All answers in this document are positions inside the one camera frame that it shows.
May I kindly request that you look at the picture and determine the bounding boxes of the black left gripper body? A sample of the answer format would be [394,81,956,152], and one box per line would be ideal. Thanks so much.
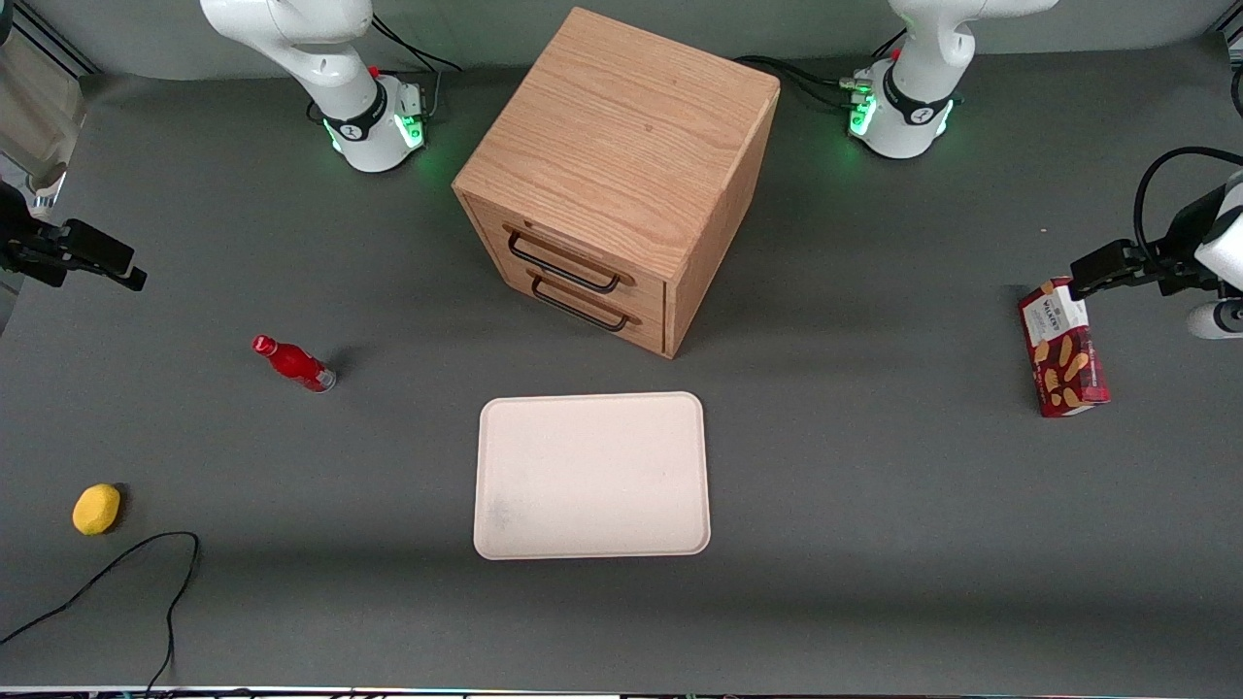
[1159,183,1225,280]

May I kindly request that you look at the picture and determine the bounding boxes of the dark aluminium frame rail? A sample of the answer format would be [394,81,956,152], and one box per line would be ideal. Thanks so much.
[0,0,101,79]

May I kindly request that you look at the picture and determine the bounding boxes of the pale translucent background object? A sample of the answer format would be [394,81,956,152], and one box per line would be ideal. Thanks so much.
[0,39,90,216]

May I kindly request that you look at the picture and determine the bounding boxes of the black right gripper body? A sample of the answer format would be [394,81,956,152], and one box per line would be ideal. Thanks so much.
[0,181,66,288]

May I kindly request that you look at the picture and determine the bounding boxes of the red tartan shortbread box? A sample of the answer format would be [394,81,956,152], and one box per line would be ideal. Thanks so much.
[1018,277,1111,418]

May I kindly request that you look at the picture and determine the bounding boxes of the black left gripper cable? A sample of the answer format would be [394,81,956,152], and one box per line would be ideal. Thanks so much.
[1133,146,1243,273]

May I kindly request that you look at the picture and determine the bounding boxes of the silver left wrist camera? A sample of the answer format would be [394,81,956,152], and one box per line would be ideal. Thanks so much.
[1185,299,1243,341]

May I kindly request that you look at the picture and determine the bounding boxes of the yellow lemon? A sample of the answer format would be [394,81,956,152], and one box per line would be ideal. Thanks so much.
[72,483,122,537]

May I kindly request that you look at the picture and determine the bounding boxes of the black right arm base cable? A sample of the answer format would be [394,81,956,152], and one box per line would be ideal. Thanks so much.
[369,15,465,122]

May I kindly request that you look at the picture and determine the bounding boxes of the thin black loose cable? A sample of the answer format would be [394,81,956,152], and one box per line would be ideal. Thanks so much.
[0,531,201,696]

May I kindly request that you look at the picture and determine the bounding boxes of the black left arm base cables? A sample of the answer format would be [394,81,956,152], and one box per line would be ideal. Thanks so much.
[733,55,870,113]

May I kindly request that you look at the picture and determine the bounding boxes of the cream rectangular tray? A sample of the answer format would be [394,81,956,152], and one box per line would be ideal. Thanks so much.
[473,391,712,561]

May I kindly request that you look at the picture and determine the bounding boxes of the black metal drawer handle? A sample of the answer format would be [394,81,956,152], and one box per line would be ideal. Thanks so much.
[529,272,630,334]
[505,229,622,295]

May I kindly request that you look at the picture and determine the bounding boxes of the red bottle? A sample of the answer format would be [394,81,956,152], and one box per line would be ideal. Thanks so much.
[252,334,338,394]

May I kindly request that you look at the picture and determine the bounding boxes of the oak wooden drawer cabinet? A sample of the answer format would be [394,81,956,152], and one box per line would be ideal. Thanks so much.
[452,7,783,360]

